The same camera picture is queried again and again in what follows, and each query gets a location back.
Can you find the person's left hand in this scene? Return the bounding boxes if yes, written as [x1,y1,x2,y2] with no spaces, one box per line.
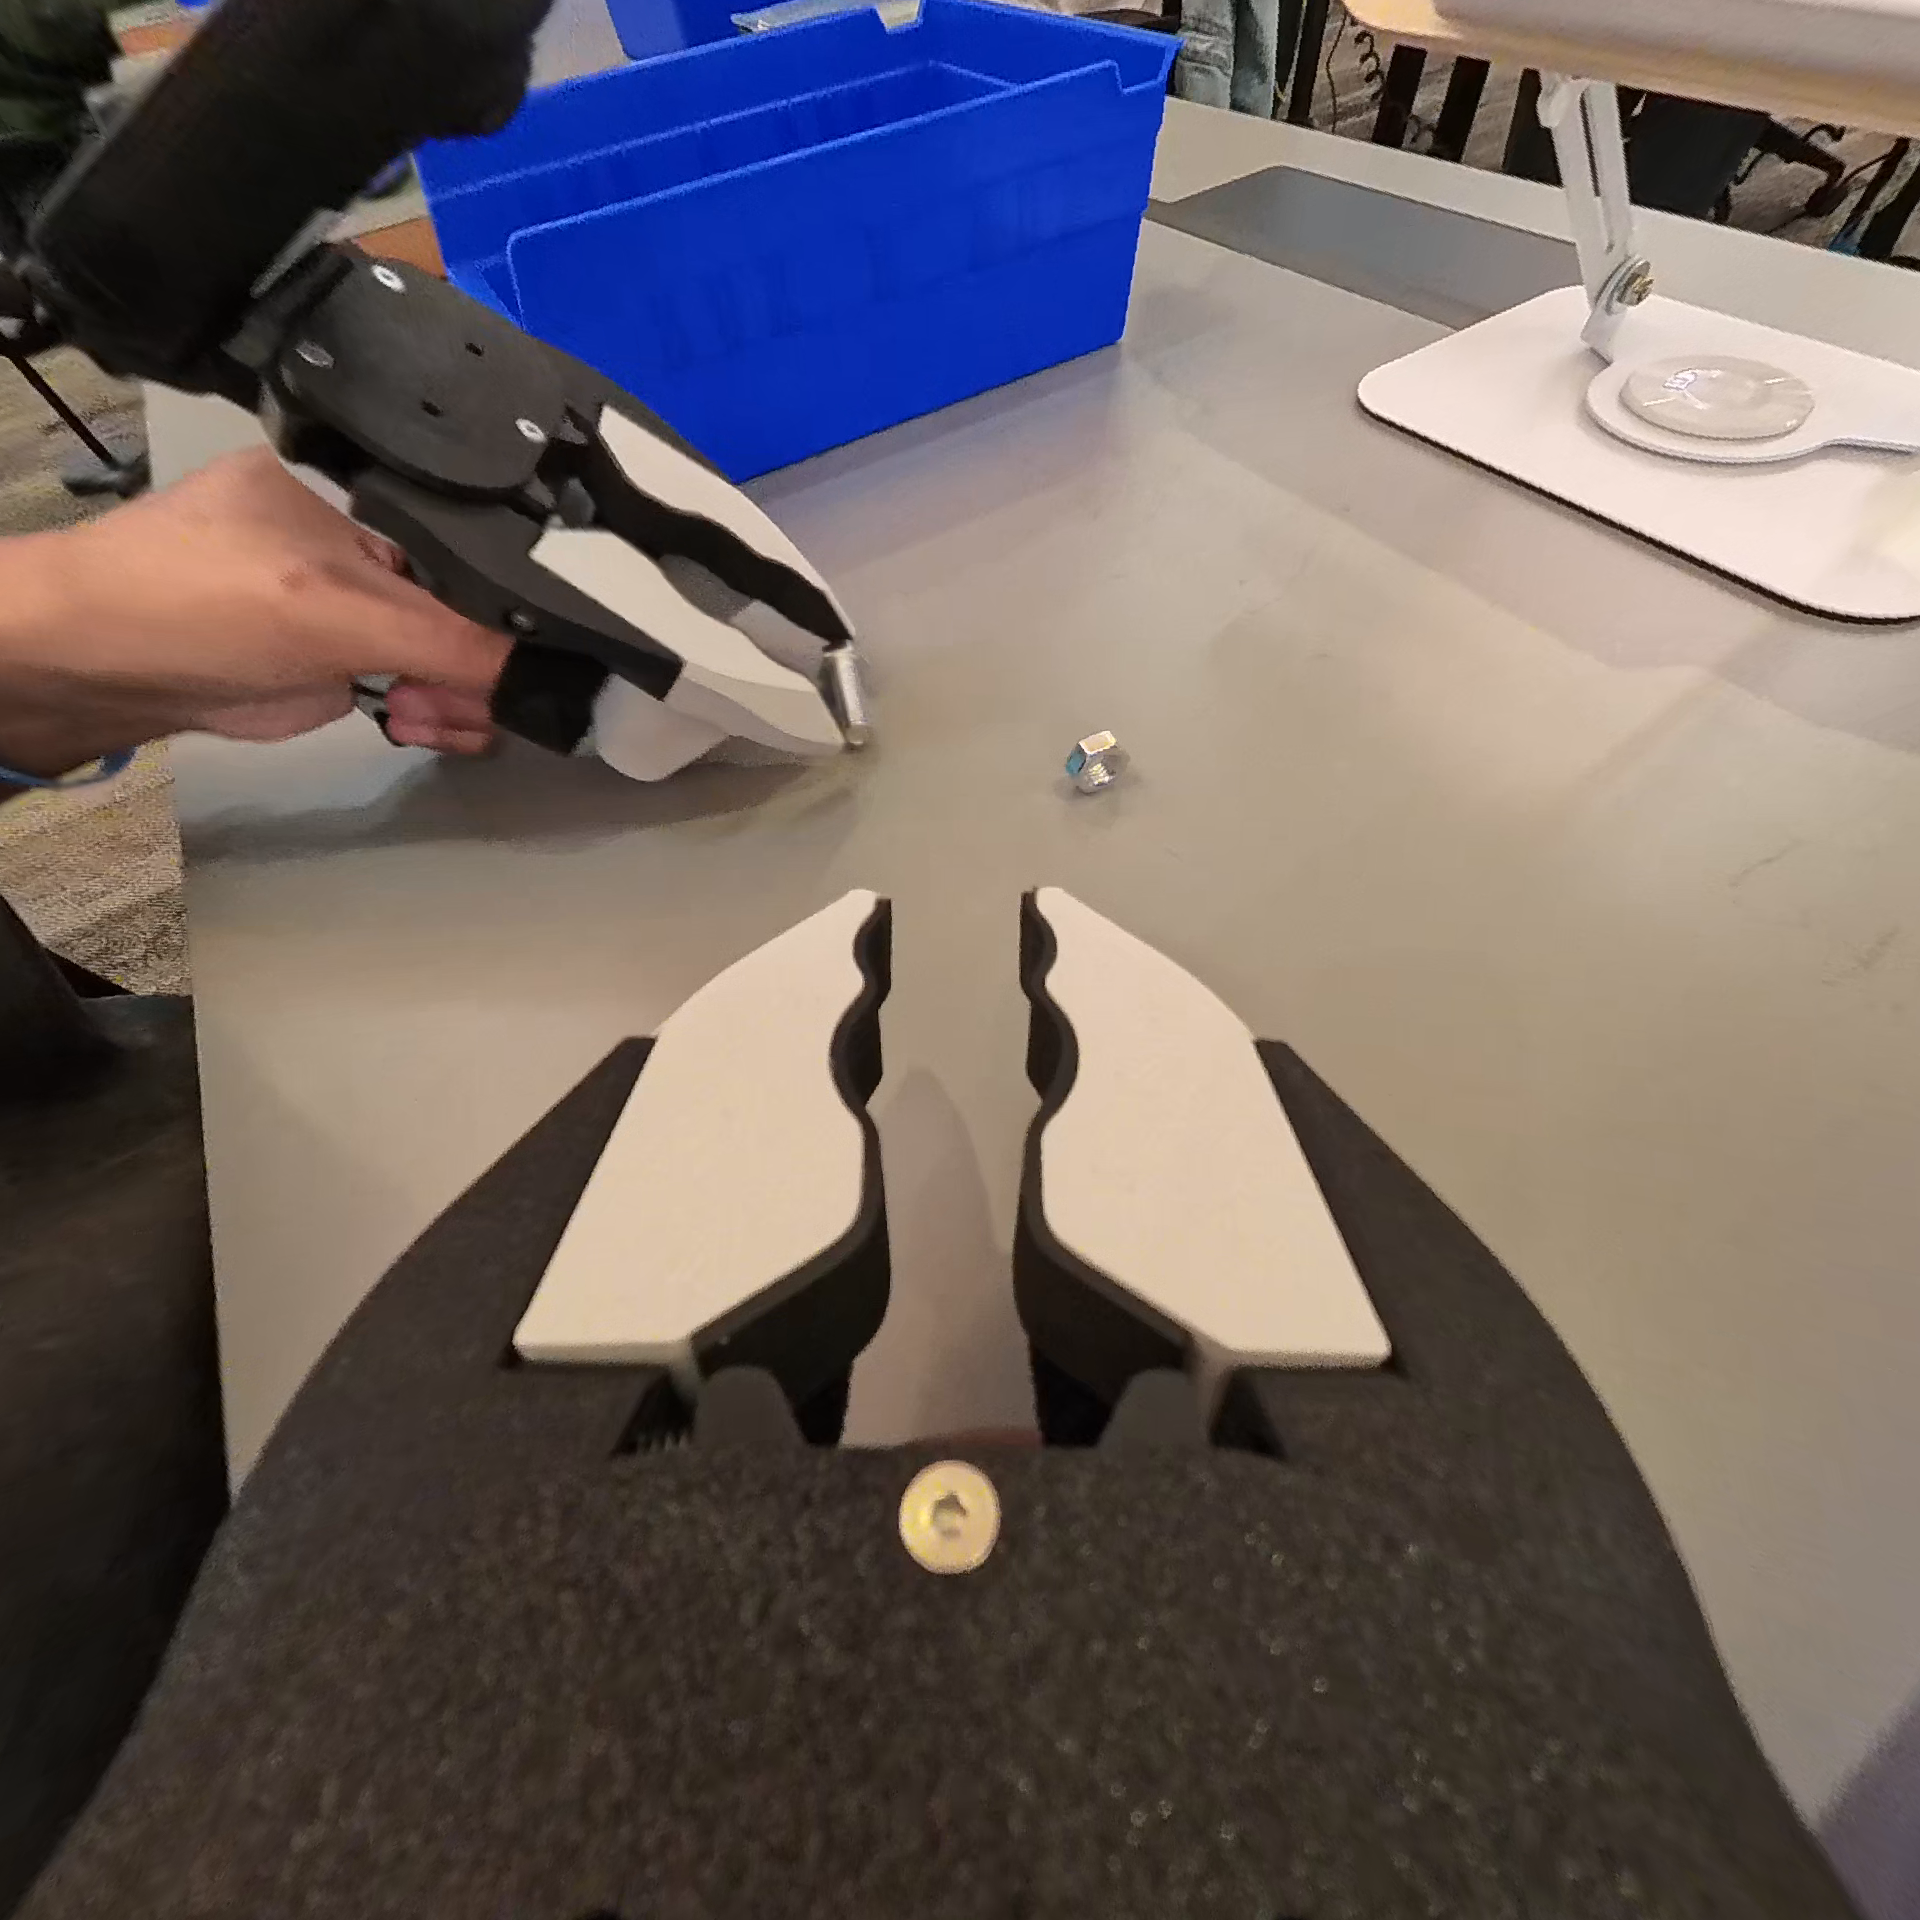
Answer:
[0,449,523,779]

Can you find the grey desk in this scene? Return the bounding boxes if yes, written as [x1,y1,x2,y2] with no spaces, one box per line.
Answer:
[145,92,1920,1834]

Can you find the grey metal plate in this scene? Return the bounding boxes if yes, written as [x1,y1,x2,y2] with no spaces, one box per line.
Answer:
[734,0,923,41]

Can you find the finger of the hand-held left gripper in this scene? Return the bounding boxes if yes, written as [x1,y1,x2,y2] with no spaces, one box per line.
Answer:
[442,524,878,761]
[589,402,863,650]

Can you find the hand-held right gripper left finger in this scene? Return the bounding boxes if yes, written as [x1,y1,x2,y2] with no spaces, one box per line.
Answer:
[511,889,899,1418]

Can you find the white document stand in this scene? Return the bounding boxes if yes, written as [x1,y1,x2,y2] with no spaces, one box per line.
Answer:
[1354,0,1920,627]

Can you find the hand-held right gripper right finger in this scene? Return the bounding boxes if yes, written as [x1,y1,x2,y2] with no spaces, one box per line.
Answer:
[1013,887,1396,1423]

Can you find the blue plastic bin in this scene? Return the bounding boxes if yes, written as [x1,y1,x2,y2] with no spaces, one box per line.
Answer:
[412,0,1182,301]
[451,76,1153,491]

